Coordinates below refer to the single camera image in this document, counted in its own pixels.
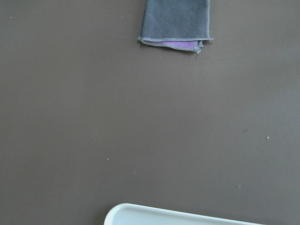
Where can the white rectangular tray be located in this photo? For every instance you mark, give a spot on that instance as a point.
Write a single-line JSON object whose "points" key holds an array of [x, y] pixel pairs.
{"points": [[133, 214]]}

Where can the grey folded cloth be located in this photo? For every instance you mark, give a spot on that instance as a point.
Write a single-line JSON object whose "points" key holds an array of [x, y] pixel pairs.
{"points": [[177, 24]]}

